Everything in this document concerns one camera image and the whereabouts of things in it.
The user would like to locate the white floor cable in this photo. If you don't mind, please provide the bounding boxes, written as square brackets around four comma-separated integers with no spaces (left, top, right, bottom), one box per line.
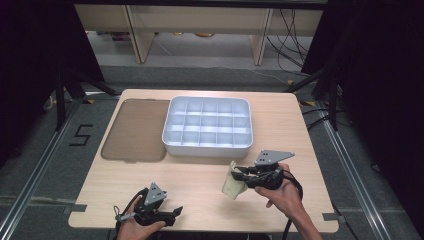
[213,64,292,86]

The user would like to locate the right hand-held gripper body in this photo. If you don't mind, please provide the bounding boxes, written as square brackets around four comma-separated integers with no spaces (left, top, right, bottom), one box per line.
[242,149,296,191]

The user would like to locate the pale wooden desk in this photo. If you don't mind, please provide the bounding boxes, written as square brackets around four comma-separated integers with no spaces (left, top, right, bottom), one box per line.
[73,3,326,66]

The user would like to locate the black metal stand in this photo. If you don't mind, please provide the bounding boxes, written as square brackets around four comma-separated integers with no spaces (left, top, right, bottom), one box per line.
[53,66,122,132]
[283,66,342,132]

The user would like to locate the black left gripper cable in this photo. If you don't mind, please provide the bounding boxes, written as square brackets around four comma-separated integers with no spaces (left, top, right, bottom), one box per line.
[114,187,149,240]

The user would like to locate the white compartment box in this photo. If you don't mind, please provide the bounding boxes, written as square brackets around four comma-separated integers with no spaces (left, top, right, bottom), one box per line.
[161,95,254,158]

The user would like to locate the aluminium floor rail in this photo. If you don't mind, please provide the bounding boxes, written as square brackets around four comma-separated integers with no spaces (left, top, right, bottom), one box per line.
[316,102,394,240]
[0,99,83,240]

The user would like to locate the light green sock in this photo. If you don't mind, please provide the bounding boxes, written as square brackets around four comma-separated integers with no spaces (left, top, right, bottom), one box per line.
[221,160,249,201]

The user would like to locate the black hanging cables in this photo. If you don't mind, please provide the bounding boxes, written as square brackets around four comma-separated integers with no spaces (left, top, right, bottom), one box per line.
[265,8,315,74]

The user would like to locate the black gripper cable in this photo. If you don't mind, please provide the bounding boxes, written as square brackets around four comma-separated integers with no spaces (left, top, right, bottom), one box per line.
[114,187,149,240]
[282,169,304,240]

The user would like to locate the person's left hand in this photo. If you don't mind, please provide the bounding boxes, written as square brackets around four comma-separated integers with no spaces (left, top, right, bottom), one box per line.
[116,195,167,240]

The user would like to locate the person's right hand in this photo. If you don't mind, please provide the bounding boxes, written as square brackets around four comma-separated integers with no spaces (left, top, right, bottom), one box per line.
[254,162,306,218]

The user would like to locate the translucent brown lid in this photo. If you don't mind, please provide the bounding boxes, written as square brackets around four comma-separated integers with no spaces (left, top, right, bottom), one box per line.
[100,98,171,164]

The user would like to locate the black curtain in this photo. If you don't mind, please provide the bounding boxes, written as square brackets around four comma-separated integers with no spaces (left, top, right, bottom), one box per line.
[301,0,424,228]
[0,0,105,168]

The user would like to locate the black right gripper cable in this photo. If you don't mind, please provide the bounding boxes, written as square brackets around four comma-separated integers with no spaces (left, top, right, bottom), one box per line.
[282,169,304,240]

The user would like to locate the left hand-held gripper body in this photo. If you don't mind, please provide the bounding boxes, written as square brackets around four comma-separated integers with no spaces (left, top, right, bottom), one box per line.
[134,182,177,227]

